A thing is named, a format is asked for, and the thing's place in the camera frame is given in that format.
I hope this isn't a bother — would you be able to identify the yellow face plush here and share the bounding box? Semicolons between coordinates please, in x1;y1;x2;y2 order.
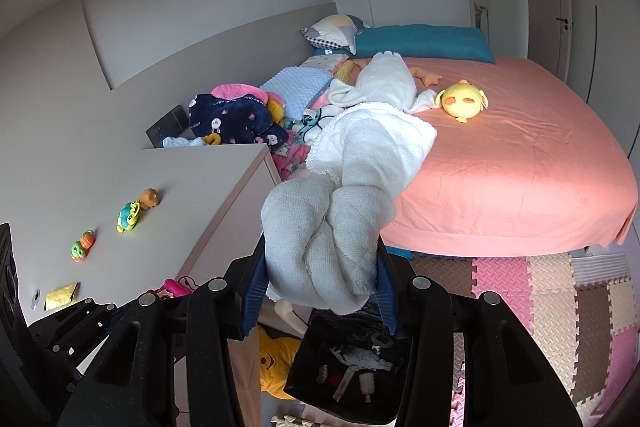
257;324;303;400

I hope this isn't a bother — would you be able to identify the yellow green rattle toy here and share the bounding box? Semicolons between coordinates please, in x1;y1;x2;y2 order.
116;201;142;234

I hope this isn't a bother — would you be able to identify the white and blue cloth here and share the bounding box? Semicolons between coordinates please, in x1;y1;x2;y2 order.
162;134;206;148

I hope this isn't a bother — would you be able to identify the yellow plush toy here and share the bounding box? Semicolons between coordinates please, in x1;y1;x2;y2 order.
265;94;287;125

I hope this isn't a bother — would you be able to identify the bed with pink sheet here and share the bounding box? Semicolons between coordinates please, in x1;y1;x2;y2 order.
280;54;640;258

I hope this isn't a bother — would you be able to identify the pink patterned blanket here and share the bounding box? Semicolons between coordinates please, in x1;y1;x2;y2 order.
270;107;341;180

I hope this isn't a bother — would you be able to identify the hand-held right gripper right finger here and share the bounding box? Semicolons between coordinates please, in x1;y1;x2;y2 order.
375;237;583;427

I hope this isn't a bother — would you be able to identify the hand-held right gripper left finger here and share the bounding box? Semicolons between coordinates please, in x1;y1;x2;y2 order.
57;234;268;427

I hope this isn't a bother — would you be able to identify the checked patchwork pillow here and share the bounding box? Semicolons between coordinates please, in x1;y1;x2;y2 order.
301;14;371;55

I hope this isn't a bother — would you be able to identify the white goose plush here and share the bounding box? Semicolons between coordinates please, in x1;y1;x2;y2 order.
327;51;443;118

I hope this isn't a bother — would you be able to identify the black box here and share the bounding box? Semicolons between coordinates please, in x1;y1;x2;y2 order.
145;104;193;148

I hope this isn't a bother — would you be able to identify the navy printed blanket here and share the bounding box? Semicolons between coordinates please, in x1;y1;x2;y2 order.
189;93;290;145

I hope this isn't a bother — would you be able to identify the light blue blanket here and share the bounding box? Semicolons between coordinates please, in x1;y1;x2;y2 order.
260;66;333;118

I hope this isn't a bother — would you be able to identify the yellow cloth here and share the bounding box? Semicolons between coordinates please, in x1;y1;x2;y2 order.
45;281;82;310

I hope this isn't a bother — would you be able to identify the teal pillow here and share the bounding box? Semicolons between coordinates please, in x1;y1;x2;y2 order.
314;24;496;64

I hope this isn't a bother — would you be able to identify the green and orange toy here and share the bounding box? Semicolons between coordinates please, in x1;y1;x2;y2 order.
69;229;96;263

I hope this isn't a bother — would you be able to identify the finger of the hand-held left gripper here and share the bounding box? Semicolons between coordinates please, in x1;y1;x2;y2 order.
45;303;119;360
29;298;97;340

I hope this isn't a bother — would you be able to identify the yellow chick plush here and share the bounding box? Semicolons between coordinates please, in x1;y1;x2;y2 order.
434;79;489;124

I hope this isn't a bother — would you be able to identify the white towel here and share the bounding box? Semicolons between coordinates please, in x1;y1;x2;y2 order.
262;102;437;315

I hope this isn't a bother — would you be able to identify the bin with black bag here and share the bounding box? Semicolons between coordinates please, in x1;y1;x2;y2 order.
284;302;418;426

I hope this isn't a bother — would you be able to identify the pink plastic device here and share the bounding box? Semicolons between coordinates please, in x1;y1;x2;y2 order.
142;279;193;303

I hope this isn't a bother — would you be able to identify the pink cloth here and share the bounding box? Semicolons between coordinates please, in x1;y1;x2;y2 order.
210;82;268;100

